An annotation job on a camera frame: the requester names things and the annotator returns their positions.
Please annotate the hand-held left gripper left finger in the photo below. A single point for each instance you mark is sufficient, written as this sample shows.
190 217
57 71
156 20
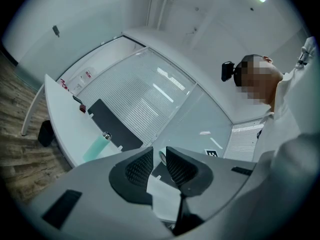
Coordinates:
95 196

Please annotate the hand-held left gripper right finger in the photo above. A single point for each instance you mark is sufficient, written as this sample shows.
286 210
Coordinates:
220 181

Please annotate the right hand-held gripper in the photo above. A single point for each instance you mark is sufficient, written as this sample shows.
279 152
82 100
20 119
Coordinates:
211 152

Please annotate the teal round disc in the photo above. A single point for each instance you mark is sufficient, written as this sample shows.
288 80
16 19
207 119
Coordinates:
162 154

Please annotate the white window blinds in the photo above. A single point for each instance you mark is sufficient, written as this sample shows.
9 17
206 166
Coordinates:
243 141
135 94

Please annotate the dark grey desk divider panel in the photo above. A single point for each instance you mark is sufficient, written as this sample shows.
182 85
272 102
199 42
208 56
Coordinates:
161 170
115 124

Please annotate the black waste bin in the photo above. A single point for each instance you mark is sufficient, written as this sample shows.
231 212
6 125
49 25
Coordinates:
45 134

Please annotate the person's white shirt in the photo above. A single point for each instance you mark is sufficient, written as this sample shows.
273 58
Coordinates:
295 134

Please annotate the person's head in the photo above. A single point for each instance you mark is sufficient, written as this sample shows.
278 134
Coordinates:
260 81

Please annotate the dark red wallet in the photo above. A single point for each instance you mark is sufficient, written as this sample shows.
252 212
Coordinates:
82 108

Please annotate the black smartphone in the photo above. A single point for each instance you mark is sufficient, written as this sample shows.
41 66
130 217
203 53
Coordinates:
77 99

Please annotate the white desk leg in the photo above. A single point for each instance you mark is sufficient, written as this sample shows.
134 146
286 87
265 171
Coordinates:
31 114

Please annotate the clear jug red cap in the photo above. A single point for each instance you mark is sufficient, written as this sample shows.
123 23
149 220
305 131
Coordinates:
65 87
62 81

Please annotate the white water dispenser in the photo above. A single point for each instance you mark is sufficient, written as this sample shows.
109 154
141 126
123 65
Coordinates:
83 80

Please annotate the black head camera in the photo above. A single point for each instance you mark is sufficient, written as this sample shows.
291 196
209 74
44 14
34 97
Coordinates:
227 71

